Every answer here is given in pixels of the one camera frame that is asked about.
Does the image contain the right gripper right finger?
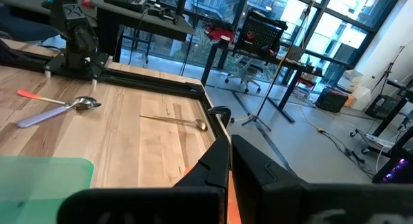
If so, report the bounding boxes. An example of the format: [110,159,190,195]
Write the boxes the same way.
[232,135,307,190]

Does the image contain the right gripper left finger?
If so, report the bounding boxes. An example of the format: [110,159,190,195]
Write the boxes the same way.
[174,136,230,190]

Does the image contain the gold spoon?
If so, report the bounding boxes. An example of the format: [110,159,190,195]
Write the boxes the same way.
[139,114,208,132]

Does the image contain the purple-handled silver spoon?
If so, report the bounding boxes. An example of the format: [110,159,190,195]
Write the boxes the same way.
[15,96,103,129]

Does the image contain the orange-handled silver spoon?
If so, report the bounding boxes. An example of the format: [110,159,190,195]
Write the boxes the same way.
[16,89,103,112]

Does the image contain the black tripod stand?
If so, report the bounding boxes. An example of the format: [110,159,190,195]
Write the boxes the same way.
[241,0,316,132]

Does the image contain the black table clamp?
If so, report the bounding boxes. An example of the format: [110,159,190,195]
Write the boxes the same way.
[207,105,232,128]

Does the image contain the grey office chair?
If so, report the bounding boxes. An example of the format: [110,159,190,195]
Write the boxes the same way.
[224,56,262,94]

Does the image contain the black equipment case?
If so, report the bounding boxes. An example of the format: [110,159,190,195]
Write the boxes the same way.
[315,87,349,114]

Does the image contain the black work table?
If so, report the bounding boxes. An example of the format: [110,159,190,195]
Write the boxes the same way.
[199,39,323,125]

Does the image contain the white box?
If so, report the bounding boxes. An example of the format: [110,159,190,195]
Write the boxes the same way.
[337,68,364,91]
[350,87,374,112]

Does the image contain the black pegboard panel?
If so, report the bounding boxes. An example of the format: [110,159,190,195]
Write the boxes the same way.
[237,10,288,56]

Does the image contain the computer tower purple lights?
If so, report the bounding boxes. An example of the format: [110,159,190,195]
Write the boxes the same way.
[380,158,413,185]

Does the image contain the black crate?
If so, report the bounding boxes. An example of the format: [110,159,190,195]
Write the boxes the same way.
[364,94,403,120]

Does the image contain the grey office desk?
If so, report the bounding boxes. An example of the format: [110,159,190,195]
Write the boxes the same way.
[0,0,197,63]

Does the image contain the black desk-mounted device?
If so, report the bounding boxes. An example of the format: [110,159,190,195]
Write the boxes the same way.
[146,3,180,25]

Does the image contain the teal plastic bin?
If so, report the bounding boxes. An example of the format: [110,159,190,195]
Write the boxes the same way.
[0,155,95,224]

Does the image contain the black aluminium table frame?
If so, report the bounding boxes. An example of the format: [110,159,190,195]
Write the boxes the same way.
[0,39,232,144]

